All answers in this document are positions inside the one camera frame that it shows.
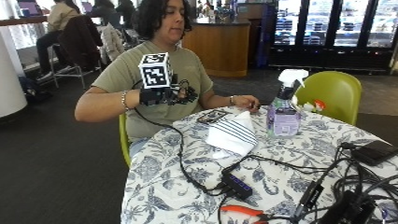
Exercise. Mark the the person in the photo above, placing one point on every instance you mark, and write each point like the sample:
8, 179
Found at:
165, 81

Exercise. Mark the clear spray bottle purple label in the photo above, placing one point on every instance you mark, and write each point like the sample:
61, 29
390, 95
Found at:
284, 118

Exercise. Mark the white marker cube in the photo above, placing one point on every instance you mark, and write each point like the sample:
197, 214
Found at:
156, 71

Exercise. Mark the black patterned phone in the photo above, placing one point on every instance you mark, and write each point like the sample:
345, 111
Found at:
212, 116

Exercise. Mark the white blue striped cloth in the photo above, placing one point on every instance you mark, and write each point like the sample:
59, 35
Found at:
232, 133

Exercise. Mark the small white red toy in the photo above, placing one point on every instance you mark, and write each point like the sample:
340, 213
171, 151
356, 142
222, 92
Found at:
316, 105

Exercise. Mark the wooden counter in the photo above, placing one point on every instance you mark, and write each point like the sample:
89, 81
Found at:
220, 46

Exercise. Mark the green plastic chair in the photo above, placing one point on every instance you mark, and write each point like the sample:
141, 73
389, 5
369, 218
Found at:
332, 93
123, 140

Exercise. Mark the pale jacket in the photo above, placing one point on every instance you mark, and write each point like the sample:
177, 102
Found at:
112, 42

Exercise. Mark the blue floral tablecloth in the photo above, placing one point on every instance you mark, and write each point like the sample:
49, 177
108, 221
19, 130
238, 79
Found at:
173, 174

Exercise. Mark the black usb hub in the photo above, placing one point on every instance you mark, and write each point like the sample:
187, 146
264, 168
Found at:
237, 185

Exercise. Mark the metal chair with dark jacket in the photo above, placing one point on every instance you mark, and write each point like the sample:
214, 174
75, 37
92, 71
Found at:
79, 43

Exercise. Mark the glass door drinks fridge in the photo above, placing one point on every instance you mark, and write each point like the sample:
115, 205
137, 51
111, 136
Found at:
336, 31

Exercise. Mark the black power bank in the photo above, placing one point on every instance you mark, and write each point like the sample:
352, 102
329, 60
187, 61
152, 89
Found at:
374, 151

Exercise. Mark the dark bag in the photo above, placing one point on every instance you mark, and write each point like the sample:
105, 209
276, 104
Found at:
35, 90

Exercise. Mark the black box device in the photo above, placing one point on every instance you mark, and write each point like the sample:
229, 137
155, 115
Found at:
348, 208

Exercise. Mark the white round column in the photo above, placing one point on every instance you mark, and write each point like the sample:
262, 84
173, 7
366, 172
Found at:
9, 74

